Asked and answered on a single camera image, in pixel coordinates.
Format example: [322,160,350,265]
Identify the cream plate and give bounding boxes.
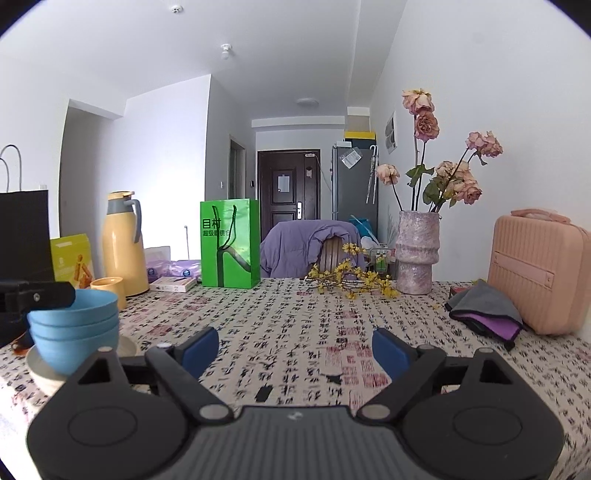
[25,335,140,371]
[31,374,66,397]
[29,363,67,396]

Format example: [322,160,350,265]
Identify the blue bowl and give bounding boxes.
[27,289,118,327]
[32,326,119,375]
[29,314,119,341]

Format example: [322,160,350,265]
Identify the black orange glasses case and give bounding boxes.
[10,331,34,357]

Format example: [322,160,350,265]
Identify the black paper bag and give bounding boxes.
[0,144,56,347]

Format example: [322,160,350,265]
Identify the yellow-green snack box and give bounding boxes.
[50,234,95,289]

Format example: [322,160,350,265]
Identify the white book box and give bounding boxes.
[149,276,197,293]

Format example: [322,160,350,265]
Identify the grey purple folded cloth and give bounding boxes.
[445,280,524,352]

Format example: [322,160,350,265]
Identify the yellow mug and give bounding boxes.
[90,276,127,311]

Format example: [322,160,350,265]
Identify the yellow flower branch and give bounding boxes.
[304,237,400,300]

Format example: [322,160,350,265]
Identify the calligraphy print tablecloth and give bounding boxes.
[0,276,591,480]

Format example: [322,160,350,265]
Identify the yellow thermos jug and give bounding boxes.
[102,191,149,297]

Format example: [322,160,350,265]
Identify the pink textured vase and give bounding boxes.
[394,211,440,295]

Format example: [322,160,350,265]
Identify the wooden chair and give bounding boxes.
[317,237,359,282]

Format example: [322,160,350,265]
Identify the green shopping bag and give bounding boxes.
[200,199,260,289]

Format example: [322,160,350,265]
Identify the purple jacket on chair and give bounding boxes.
[259,220,361,278]

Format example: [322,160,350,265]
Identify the pink small suitcase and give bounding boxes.
[488,209,590,335]

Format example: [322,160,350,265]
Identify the grey refrigerator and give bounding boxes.
[331,139,378,230]

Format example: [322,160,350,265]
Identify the dried pink roses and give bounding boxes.
[375,87,506,214]

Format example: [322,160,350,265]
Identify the dark entrance door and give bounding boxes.
[256,150,321,237]

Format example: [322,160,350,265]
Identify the ceiling lamp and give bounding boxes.
[295,97,320,108]

